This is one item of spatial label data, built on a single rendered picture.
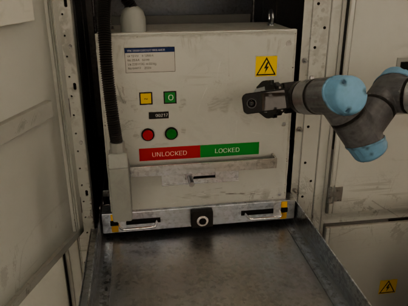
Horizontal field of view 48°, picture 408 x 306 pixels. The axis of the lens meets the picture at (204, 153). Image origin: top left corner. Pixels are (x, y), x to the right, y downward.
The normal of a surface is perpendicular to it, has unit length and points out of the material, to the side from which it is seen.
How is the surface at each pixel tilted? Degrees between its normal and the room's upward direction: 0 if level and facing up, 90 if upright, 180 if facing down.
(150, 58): 90
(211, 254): 0
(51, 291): 90
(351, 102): 75
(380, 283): 90
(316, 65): 90
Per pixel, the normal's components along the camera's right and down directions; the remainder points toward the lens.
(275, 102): -0.15, 0.17
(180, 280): 0.00, -0.93
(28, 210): 0.98, 0.07
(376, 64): 0.14, 0.36
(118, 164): 0.13, -0.14
